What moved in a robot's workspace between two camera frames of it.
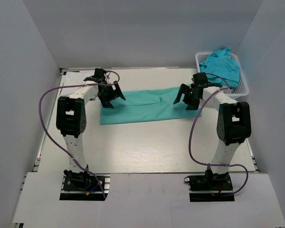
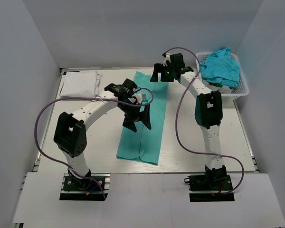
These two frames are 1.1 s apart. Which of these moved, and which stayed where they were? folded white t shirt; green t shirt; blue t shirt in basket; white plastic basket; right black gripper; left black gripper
Moved: right black gripper; green t shirt; left black gripper
Stayed: blue t shirt in basket; white plastic basket; folded white t shirt
